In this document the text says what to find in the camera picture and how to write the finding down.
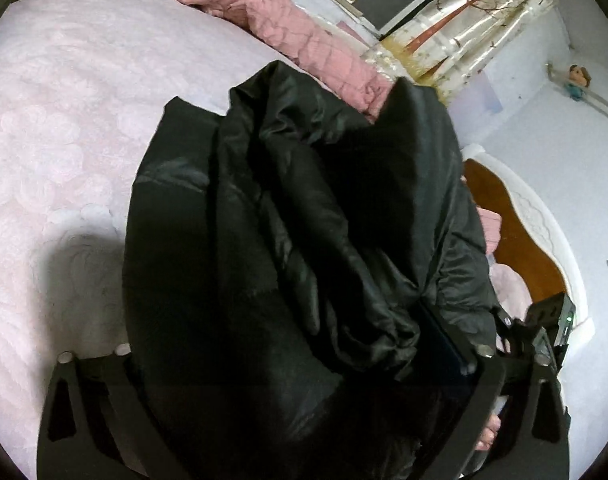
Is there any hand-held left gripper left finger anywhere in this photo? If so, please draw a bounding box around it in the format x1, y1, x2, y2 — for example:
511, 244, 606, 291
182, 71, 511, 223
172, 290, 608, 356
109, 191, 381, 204
36, 342, 185, 480

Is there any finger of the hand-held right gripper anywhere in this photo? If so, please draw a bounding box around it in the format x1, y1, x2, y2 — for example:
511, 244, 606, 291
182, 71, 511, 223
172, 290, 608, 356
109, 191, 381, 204
493, 307, 535, 356

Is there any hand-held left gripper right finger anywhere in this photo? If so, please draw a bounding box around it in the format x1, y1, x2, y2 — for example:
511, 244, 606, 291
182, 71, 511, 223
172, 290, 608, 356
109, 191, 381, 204
419, 300, 572, 480

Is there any black down coat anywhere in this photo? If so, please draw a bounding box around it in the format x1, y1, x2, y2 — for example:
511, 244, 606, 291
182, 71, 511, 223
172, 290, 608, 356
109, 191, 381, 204
121, 60, 502, 480

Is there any person's right hand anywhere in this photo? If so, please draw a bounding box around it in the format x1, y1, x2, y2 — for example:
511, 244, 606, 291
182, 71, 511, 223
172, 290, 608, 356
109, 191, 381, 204
476, 400, 502, 451

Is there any pink pillow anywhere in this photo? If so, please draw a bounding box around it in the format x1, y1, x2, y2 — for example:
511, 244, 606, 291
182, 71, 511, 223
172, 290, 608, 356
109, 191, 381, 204
488, 262, 535, 321

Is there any white and wooden headboard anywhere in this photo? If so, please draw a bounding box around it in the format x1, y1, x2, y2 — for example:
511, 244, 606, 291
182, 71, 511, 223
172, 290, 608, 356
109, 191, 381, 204
459, 142, 597, 341

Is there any small doll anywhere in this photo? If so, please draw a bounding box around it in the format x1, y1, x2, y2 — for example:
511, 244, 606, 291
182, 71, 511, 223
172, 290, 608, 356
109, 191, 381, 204
564, 64, 592, 102

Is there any tree print curtain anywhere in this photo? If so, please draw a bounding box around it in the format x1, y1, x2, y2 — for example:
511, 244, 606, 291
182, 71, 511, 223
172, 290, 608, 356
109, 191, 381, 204
364, 0, 557, 106

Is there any pink checked quilt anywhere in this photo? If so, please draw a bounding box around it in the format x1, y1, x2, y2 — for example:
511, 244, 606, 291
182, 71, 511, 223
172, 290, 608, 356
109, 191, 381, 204
165, 0, 502, 256

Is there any pale purple wall poster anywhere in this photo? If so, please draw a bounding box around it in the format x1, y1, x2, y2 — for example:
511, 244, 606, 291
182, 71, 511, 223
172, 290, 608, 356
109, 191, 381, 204
464, 67, 505, 116

